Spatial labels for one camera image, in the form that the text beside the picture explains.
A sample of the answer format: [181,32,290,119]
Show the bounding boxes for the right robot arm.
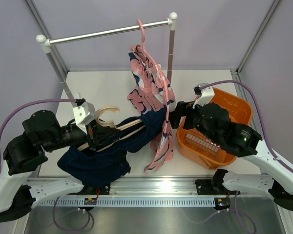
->
[169,101,293,211]

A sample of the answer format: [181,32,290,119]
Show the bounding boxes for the beige wooden hanger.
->
[77,105,147,152]

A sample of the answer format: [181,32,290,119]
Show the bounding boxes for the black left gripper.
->
[42,116,122,153]

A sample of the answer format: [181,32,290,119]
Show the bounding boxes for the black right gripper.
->
[167,97,219,144]

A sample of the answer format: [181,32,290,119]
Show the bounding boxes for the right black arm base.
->
[194,179,228,195]

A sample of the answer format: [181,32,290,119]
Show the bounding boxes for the white clothes rack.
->
[36,12,178,99]

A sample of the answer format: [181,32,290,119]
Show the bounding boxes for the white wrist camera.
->
[192,83,215,109]
[73,98,96,134]

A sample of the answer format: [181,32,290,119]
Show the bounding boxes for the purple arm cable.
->
[202,79,293,171]
[0,98,79,195]

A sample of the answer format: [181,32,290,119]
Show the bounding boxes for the navy blue shorts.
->
[57,108,167,188]

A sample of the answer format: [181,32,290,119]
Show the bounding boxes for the orange plastic basket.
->
[176,87,253,170]

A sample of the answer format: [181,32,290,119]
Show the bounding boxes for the pink plastic hanger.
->
[135,19,175,113]

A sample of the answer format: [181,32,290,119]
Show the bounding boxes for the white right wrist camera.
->
[192,83,215,109]

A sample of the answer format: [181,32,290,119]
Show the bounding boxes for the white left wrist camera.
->
[73,98,96,134]

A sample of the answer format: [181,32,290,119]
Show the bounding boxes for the pink shark print shorts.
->
[127,45,174,173]

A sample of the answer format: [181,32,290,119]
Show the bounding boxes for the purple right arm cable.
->
[202,79,293,171]

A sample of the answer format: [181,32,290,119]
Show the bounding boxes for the aluminium rail with cable duct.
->
[21,175,288,208]

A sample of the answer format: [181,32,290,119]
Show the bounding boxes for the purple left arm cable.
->
[0,98,79,195]

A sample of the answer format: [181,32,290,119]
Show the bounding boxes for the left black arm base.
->
[83,179,111,195]

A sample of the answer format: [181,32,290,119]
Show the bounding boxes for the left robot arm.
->
[0,110,119,223]

